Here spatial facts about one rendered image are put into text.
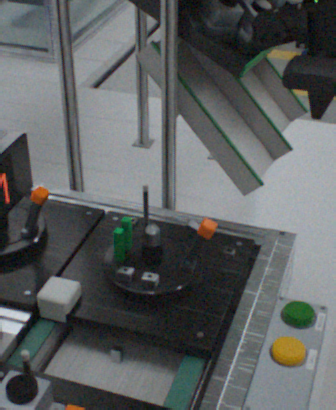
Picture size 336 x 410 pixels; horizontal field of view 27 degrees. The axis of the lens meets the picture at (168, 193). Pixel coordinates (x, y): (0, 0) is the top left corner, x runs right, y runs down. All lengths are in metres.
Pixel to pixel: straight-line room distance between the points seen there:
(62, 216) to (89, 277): 0.16
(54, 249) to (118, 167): 0.43
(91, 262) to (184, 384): 0.24
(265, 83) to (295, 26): 0.55
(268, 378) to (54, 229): 0.41
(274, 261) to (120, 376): 0.29
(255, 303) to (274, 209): 0.38
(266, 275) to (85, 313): 0.27
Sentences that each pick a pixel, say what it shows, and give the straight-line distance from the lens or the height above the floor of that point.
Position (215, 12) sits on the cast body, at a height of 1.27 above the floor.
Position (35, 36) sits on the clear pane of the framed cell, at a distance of 1.97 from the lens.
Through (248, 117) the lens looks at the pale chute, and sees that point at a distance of 1.22.
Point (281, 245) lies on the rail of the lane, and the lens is 1.08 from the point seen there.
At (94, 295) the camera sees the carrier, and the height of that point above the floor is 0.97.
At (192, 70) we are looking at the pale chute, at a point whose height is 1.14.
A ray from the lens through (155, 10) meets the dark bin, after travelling 1.07.
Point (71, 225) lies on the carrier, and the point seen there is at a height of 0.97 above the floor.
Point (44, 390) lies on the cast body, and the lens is 0.71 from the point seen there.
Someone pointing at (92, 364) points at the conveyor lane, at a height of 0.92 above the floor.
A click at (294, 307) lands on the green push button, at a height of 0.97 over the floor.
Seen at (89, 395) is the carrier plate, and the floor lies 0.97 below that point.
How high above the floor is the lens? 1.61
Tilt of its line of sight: 33 degrees down
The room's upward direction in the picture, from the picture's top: straight up
